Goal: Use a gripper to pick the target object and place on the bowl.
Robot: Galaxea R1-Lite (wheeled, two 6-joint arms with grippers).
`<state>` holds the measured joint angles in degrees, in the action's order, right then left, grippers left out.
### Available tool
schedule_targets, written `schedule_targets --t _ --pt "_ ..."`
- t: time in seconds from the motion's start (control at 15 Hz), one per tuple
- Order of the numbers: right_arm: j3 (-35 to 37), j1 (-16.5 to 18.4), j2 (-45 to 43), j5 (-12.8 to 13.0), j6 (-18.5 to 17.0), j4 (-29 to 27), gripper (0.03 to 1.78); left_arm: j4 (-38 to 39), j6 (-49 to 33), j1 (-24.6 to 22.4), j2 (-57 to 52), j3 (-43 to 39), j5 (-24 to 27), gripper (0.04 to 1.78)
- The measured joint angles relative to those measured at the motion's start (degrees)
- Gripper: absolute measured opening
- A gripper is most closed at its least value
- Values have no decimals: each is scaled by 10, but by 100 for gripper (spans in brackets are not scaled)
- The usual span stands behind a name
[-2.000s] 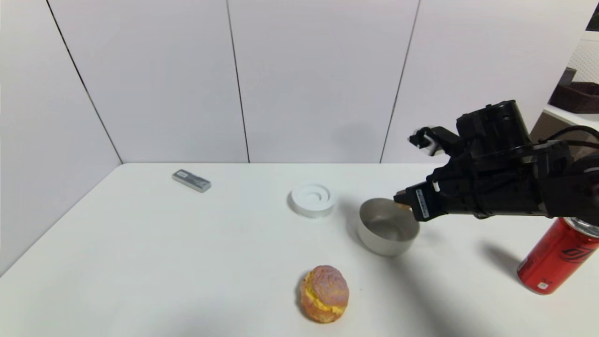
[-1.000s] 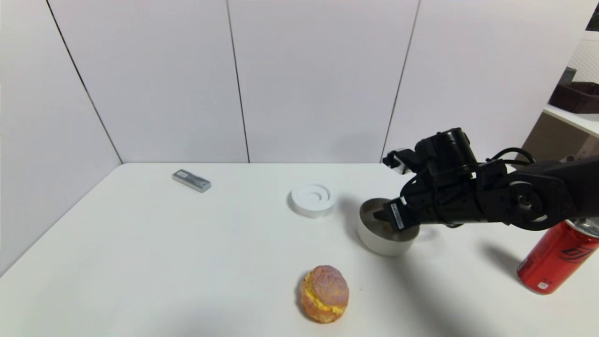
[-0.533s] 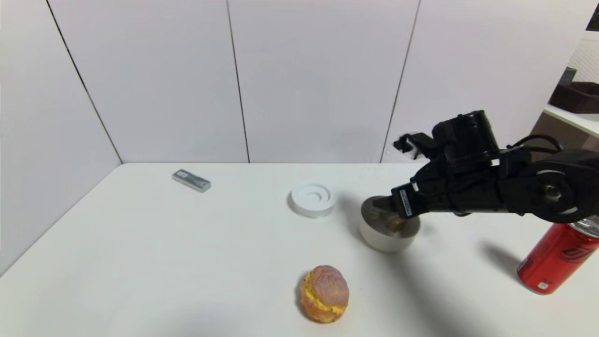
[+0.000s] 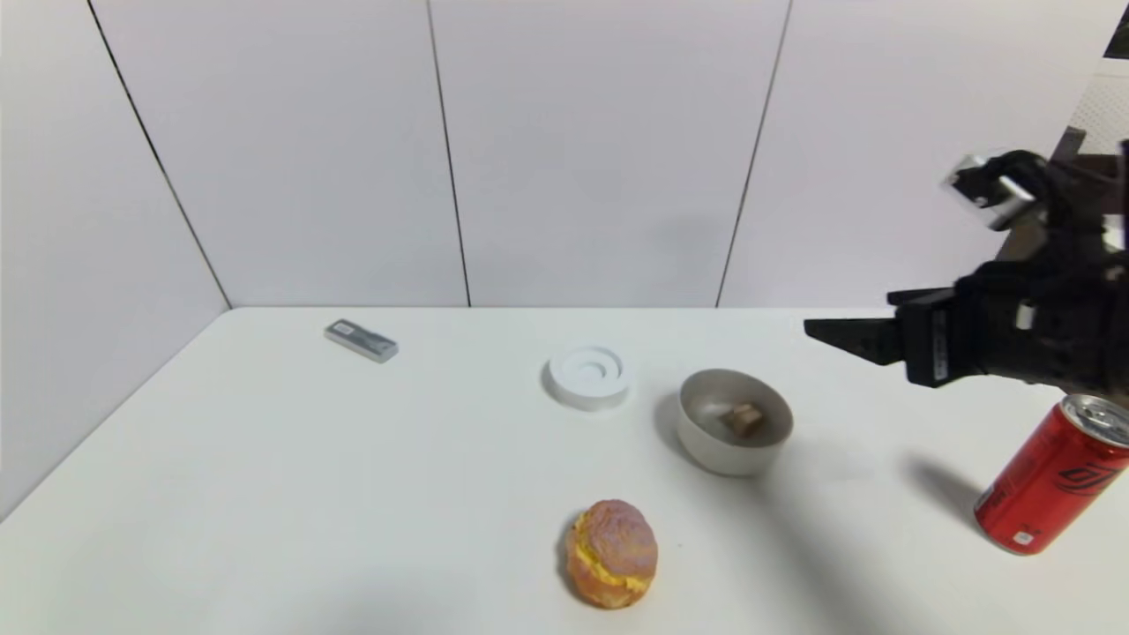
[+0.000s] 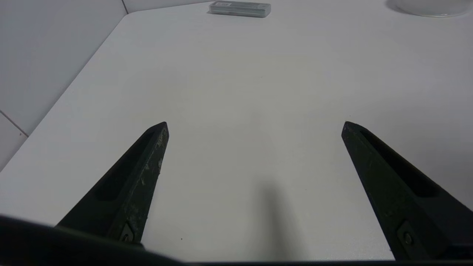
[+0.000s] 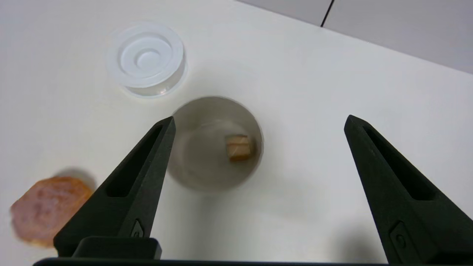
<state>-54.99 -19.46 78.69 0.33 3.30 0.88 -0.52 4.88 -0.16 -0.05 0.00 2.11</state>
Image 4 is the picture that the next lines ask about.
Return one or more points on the cream puff bread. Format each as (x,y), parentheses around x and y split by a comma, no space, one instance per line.
(611,554)

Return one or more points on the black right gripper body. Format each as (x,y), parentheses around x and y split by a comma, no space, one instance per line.
(931,342)

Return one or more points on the red soda can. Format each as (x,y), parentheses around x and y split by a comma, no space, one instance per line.
(1050,481)

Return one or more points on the small wooden cube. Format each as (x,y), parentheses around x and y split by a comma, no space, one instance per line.
(744,420)

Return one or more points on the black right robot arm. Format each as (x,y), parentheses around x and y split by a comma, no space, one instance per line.
(1098,326)

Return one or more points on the dark woven basket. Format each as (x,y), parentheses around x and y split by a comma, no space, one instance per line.
(1107,166)

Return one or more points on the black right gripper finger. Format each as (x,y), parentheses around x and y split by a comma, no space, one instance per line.
(917,296)
(860,339)

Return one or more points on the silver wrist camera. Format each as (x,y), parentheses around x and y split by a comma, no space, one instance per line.
(992,190)

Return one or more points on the beige round bowl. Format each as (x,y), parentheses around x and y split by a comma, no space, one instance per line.
(732,432)

